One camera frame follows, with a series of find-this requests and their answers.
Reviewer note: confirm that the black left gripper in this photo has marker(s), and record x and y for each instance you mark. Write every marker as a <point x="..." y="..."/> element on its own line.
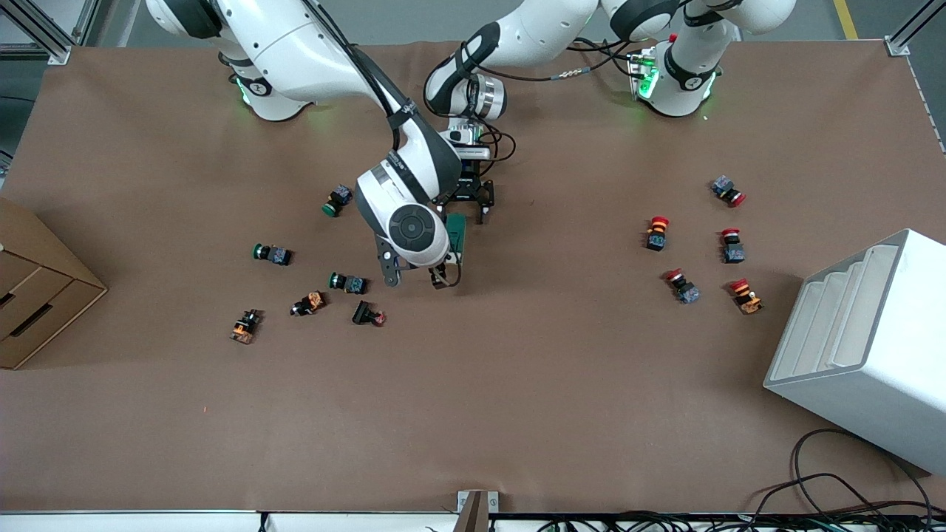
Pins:
<point x="467" y="188"/>

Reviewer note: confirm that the green load switch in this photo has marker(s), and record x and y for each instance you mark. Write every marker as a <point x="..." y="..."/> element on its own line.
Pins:
<point x="458" y="233"/>

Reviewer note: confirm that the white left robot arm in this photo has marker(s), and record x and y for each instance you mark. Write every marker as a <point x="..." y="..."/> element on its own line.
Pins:
<point x="547" y="29"/>

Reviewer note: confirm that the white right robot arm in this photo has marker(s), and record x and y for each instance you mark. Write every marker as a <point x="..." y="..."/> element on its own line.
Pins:
<point x="295" y="52"/>

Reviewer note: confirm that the red pushbutton blue block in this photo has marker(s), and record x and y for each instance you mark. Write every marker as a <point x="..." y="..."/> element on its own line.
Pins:
<point x="733" y="253"/>
<point x="689" y="293"/>
<point x="723" y="186"/>

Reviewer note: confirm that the red emergency stop orange block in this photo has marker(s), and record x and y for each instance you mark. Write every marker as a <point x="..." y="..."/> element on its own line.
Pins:
<point x="748" y="301"/>

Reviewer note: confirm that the brown cardboard box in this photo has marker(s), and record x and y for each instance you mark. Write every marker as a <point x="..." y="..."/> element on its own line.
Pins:
<point x="37" y="295"/>

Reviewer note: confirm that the white plastic slotted bin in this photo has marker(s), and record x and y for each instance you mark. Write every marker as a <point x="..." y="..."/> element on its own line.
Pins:
<point x="872" y="414"/>

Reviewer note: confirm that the green mushroom pushbutton switch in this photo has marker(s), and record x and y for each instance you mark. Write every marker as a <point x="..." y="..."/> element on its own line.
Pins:
<point x="355" y="284"/>
<point x="278" y="256"/>
<point x="340" y="196"/>

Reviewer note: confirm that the black square pushbutton switch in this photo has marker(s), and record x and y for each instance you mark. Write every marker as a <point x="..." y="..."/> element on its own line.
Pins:
<point x="362" y="313"/>

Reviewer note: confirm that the black selector switch orange block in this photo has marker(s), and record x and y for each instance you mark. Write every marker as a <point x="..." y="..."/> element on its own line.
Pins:
<point x="314" y="301"/>

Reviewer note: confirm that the black switch orange contact block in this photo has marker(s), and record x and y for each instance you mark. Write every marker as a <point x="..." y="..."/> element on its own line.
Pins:
<point x="242" y="330"/>

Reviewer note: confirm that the metal bracket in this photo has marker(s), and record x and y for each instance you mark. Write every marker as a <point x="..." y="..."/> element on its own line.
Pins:
<point x="465" y="501"/>

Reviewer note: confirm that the white table edge rail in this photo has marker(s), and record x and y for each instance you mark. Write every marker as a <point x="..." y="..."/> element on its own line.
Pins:
<point x="148" y="521"/>

